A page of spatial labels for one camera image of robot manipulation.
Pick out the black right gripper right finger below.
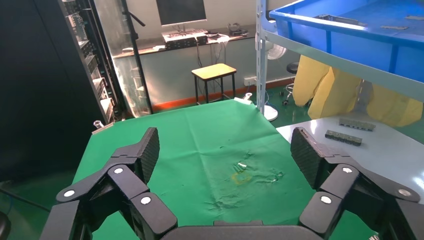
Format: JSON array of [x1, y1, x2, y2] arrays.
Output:
[[290, 126, 424, 240]]

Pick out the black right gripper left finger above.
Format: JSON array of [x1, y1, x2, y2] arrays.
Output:
[[39, 126, 178, 240]]

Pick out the grey slotted connector strip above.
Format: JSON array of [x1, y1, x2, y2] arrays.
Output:
[[324, 129, 363, 147], [338, 118, 377, 133]]

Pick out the yellow cloth cover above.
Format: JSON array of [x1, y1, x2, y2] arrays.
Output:
[[292, 54, 424, 128]]

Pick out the green cloth mat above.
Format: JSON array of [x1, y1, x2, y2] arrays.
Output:
[[71, 99, 375, 240]]

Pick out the black wheeled stool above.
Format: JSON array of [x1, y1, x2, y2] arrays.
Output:
[[279, 61, 300, 107]]

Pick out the black tripod stand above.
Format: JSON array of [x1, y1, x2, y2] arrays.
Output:
[[120, 0, 154, 115]]

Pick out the black equipment cabinet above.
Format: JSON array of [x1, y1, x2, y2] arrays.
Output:
[[0, 0, 128, 183]]

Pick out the blue plastic bin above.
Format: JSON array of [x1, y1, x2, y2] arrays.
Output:
[[268, 0, 424, 74]]

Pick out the grey metal shelf rack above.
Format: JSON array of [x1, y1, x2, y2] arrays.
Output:
[[255, 0, 424, 115]]

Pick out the yellow top square stool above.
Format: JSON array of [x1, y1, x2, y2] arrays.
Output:
[[191, 62, 238, 105]]

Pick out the black equipment boxes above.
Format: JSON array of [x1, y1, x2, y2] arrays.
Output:
[[164, 34, 209, 51]]

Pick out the white keyboard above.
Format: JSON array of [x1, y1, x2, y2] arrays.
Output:
[[161, 28, 210, 42]]

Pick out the white crumpled cloth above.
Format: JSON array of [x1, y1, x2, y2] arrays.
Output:
[[206, 33, 231, 44]]

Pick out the black computer monitor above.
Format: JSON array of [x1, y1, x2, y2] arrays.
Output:
[[155, 0, 208, 27]]

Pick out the white pedestal fan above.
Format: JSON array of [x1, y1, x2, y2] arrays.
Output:
[[263, 41, 287, 122]]

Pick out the folded sheet metal bracket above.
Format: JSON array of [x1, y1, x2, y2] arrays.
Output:
[[314, 13, 369, 28]]

